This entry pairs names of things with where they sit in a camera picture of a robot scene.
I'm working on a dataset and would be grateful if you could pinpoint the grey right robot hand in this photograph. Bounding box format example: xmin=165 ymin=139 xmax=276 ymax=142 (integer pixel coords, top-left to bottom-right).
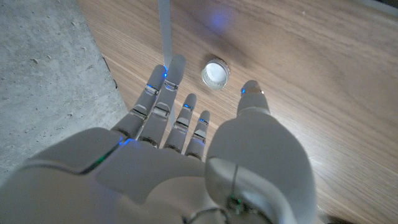
xmin=0 ymin=54 xmax=318 ymax=224

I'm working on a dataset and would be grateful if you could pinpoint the white bottle cap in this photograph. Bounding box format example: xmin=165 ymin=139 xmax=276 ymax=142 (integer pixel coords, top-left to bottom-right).
xmin=201 ymin=58 xmax=231 ymax=90

